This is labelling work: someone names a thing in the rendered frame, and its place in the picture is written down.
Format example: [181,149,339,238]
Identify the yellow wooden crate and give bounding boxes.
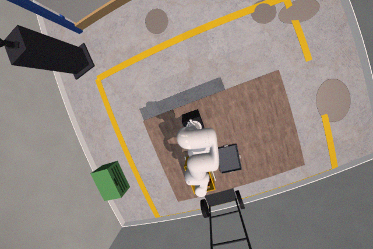
[184,157,216,194]

